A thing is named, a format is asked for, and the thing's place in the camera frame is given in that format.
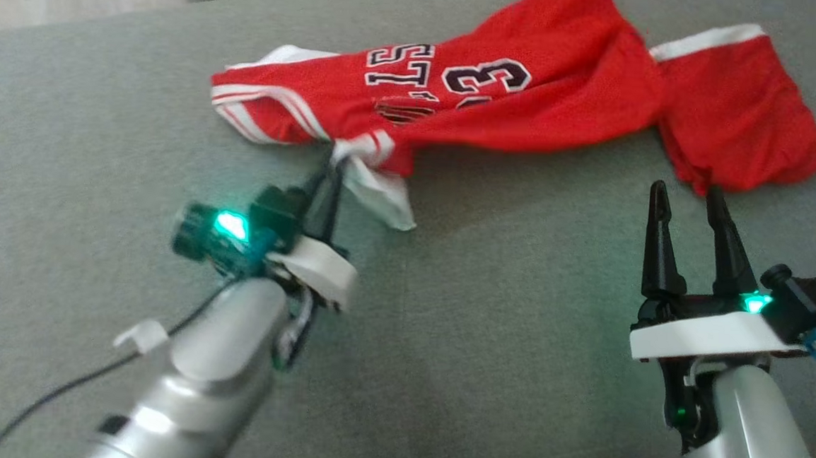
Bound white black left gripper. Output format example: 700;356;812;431
244;150;365;313

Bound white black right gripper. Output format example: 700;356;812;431
628;180;816;372

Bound red shorts with white stripe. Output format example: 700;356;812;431
641;17;816;204

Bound red basketball jersey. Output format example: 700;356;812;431
202;0;670;246

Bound grey fabric sofa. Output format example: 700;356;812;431
0;0;816;458

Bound blue left camera connector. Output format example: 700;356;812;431
221;246;270;283

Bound white cable clip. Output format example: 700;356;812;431
112;317;170;357

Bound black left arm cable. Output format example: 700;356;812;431
0;271;232;458

